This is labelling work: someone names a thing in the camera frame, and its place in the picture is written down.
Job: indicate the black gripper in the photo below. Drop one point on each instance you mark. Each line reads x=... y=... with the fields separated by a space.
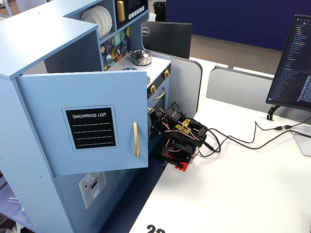
x=154 y=127

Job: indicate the grey low desk divider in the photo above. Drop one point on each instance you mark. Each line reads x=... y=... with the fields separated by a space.
x=238 y=87

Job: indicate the toy metal spatula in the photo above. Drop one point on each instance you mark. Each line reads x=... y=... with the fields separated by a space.
x=108 y=58

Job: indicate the toy metal ladle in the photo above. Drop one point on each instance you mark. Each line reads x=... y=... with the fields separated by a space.
x=117 y=51

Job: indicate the steel toy pot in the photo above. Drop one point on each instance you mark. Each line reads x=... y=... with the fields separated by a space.
x=142 y=61

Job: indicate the light blue toy kitchen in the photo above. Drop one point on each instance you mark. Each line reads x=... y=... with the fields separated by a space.
x=36 y=36

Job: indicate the monitor showing code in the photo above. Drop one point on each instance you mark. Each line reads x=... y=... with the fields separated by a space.
x=294 y=63

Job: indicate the colourful backsplash sticker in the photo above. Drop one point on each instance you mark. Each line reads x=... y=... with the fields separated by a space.
x=119 y=38

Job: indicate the white toy plate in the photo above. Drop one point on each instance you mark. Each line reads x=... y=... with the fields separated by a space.
x=110 y=20
x=90 y=18
x=106 y=25

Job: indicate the dark blue office partition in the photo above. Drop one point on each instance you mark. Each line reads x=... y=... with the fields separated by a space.
x=238 y=21

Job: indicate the light blue cabinet door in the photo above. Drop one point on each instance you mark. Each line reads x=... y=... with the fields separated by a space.
x=48 y=97

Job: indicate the grey flat device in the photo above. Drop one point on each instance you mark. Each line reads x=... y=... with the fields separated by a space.
x=303 y=142

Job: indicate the black trash bin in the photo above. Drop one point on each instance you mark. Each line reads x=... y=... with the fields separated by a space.
x=159 y=11

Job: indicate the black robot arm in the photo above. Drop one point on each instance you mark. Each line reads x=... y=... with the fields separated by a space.
x=184 y=143

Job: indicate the gold stove knob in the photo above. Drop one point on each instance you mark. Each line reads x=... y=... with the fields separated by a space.
x=152 y=89
x=166 y=73

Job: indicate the black Dell monitor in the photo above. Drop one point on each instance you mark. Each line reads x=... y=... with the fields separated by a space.
x=167 y=38

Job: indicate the red and black arm base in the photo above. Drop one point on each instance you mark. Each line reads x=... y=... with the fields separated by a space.
x=183 y=166

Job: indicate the grey rounded desk divider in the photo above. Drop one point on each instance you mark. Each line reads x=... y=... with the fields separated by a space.
x=184 y=82

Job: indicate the black shopping list sticker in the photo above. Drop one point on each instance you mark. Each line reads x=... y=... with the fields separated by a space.
x=91 y=128

